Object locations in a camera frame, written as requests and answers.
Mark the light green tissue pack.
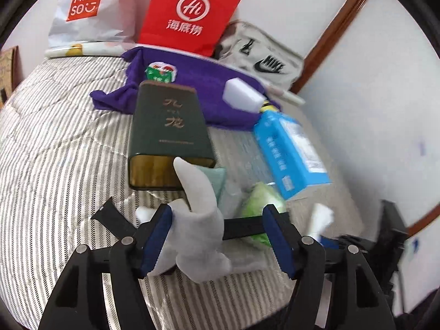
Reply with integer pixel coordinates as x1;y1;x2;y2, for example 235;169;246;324
240;182;287;246

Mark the wooden door frame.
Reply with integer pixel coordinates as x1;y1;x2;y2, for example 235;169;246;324
288;0;379;94

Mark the grey waist bag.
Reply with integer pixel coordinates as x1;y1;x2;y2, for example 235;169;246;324
214;21;305;94

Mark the pale green cloth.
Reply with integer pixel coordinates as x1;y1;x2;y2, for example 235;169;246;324
201;167;227;197

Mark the black strap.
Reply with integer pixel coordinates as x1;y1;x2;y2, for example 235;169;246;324
90;197;293;241

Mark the red paper bag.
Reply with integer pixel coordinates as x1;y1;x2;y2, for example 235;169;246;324
136;0;247;58

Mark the white plastic shopping bag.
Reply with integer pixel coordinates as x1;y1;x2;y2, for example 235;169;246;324
46;0;147;49

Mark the white foam block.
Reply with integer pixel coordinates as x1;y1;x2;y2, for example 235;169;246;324
223;78;266;113

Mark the dark green tin box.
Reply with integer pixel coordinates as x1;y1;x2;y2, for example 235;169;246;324
128;80;217;191

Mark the large white sock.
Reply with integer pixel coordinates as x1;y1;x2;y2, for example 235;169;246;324
135;156;232;284

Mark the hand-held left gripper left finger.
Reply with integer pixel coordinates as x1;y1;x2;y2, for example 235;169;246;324
38;205;173;330

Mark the striped bed mattress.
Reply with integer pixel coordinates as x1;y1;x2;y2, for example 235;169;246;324
0;56;365;330

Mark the rolled printed paper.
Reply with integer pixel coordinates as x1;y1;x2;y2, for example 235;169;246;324
45;40;306;106

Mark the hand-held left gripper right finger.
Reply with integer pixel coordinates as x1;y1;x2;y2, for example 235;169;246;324
263;205;403;330

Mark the blue tissue pack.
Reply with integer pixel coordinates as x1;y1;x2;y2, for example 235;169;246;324
254;111;331;200

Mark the patterned notebook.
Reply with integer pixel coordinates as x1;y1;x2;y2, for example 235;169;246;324
0;46;18;92

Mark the purple cloth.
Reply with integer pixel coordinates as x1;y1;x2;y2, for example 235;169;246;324
90;47;281;132

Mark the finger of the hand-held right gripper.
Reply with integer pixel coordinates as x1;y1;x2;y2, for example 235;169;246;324
320;234;344;252

